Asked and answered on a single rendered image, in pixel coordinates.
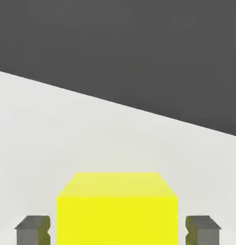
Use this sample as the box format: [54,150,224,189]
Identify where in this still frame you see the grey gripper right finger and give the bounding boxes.
[185,215,230,245]

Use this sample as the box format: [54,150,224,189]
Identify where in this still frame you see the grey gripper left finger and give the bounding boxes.
[6,215,51,245]

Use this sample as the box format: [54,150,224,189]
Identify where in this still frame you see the small yellow cube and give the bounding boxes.
[56,172,179,245]

